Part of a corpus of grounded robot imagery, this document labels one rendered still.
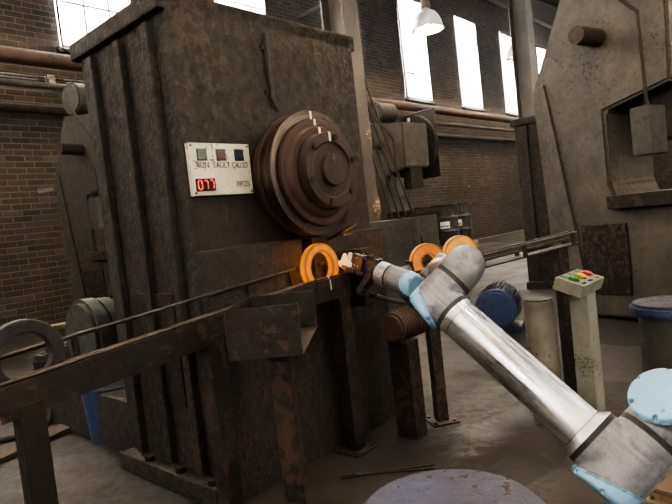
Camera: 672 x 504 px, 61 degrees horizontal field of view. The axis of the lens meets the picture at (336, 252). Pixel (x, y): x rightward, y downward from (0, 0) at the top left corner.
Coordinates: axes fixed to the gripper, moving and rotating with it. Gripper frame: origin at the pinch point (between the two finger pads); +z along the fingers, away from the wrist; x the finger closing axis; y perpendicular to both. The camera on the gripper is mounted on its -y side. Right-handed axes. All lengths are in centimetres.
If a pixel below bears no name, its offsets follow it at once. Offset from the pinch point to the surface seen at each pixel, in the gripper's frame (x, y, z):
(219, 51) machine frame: 40, 75, 35
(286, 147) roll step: 29, 45, 8
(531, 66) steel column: -827, 160, 313
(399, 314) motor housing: -11.9, -16.1, -24.5
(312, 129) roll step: 16, 52, 8
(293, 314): 71, 9, -45
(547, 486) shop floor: -1, -47, -98
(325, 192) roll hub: 17.1, 30.5, -3.0
